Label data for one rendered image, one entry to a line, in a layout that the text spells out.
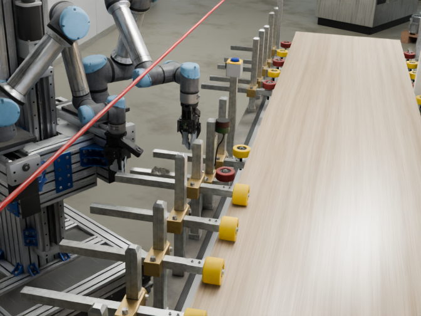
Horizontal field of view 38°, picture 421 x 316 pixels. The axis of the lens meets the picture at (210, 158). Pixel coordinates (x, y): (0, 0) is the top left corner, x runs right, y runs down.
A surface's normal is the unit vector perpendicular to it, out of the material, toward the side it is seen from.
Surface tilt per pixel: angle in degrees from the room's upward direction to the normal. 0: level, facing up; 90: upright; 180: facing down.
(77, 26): 85
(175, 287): 0
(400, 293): 0
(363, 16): 90
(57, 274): 0
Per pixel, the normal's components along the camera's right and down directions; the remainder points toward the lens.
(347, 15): -0.65, 0.30
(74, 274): 0.04, -0.90
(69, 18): 0.57, 0.28
